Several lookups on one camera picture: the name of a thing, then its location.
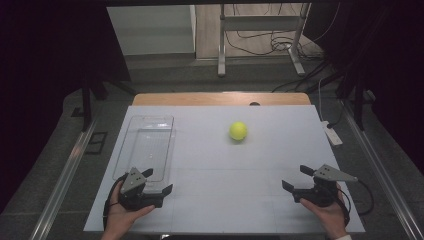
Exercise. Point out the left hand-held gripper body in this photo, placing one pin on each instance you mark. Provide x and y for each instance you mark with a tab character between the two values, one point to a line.
133	186

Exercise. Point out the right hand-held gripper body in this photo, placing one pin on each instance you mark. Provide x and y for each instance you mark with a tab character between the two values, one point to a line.
321	193

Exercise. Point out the clear plastic tray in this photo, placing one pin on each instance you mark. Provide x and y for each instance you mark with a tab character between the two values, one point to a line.
150	146

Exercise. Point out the yellow tennis ball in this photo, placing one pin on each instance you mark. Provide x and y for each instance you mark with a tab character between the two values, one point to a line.
238	130

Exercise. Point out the person's right hand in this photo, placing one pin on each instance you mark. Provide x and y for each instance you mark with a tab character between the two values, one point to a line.
331	218

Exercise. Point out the person's left hand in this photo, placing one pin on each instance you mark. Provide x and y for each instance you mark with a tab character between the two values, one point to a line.
120	218

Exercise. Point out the white power strip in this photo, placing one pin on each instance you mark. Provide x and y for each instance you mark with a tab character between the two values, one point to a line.
332	135

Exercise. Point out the black plug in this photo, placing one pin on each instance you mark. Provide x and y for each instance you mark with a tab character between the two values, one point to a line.
330	125

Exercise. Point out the white board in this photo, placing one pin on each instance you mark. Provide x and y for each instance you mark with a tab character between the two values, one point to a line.
233	186

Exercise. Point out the dark curtain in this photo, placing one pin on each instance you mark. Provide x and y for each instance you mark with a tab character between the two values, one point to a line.
383	50
50	66

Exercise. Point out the white cabinet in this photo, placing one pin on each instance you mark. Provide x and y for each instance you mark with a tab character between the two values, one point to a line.
150	30

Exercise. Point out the black floor frame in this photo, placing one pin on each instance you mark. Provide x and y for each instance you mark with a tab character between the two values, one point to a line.
96	142

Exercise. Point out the aluminium rail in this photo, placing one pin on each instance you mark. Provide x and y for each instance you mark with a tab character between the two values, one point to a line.
63	180
380	170

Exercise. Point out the grey metal desk frame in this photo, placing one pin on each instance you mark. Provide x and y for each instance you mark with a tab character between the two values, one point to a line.
260	23

